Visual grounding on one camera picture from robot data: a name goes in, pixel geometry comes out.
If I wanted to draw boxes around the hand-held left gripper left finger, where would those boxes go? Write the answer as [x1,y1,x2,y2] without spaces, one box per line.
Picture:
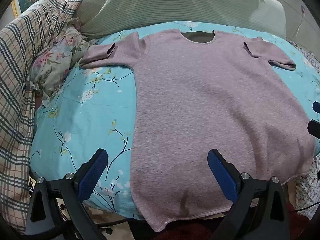
[25,148,109,240]

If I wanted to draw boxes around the dark red cloth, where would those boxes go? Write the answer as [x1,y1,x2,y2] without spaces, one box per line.
[152,201,312,240]

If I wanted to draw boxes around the green striped headboard cushion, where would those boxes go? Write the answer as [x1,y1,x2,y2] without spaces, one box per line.
[76,0,287,40]

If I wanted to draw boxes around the plaid quilt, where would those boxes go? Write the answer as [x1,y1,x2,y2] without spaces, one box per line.
[0,0,93,233]

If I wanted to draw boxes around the blue floral bedsheet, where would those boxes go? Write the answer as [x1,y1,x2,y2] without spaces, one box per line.
[30,21,320,220]

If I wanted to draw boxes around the floral ruffled pillow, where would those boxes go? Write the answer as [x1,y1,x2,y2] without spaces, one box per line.
[30,17,95,105]

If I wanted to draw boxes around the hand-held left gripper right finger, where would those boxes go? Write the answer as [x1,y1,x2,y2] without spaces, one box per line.
[207,149,292,240]

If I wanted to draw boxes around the black cable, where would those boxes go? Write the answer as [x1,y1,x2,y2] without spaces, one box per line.
[289,201,320,212]

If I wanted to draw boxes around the mauve knit sweater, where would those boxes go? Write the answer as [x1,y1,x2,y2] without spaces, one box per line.
[79,29,316,232]

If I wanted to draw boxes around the white wall cable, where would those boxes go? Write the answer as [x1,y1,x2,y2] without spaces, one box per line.
[294,6,306,39]

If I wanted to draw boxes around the small floral print sheet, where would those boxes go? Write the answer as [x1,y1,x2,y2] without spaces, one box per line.
[287,40,320,218]

